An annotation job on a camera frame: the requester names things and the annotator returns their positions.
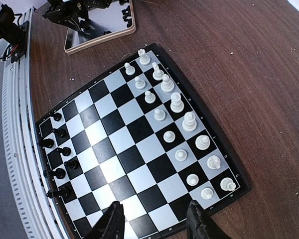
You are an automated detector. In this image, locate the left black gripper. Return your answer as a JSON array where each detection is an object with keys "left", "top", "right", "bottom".
[{"left": 42, "top": 0, "right": 110, "bottom": 32}]

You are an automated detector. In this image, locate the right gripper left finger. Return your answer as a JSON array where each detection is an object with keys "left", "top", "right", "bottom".
[{"left": 84, "top": 201, "right": 125, "bottom": 239}]

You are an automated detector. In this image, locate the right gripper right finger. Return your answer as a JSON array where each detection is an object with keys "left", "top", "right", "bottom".
[{"left": 186, "top": 200, "right": 229, "bottom": 239}]

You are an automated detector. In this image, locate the black grey chessboard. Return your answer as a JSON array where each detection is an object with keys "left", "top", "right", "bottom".
[{"left": 36, "top": 44, "right": 251, "bottom": 239}]

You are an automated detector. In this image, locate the black rook chess piece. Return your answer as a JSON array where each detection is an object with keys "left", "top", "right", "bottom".
[{"left": 49, "top": 112, "right": 62, "bottom": 121}]

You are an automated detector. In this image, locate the wooden rimmed black tray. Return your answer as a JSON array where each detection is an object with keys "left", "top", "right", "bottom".
[{"left": 64, "top": 0, "right": 137, "bottom": 55}]

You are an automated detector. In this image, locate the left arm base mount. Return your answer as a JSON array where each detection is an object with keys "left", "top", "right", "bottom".
[{"left": 0, "top": 4, "right": 29, "bottom": 63}]

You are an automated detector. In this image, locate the aluminium front rail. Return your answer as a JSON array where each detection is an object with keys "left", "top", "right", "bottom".
[{"left": 1, "top": 7, "right": 70, "bottom": 239}]

